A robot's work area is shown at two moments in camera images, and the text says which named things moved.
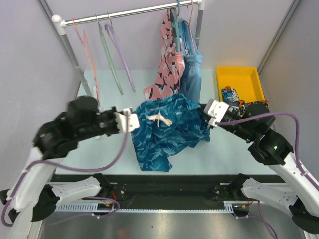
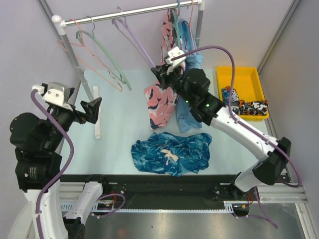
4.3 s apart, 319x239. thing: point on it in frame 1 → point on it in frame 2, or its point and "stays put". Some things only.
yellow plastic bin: [245, 80] stays put
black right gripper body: [237, 130] → [177, 79]
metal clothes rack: [60, 25] stays put
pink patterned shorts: [168, 80] stays put
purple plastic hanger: [110, 29] → [122, 25]
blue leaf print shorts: [167, 125] → [172, 153]
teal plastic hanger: [176, 22] stays put
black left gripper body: [107, 123] → [65, 116]
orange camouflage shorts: [248, 109] stays put
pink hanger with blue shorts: [191, 31] stays put
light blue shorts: [192, 57] stays put
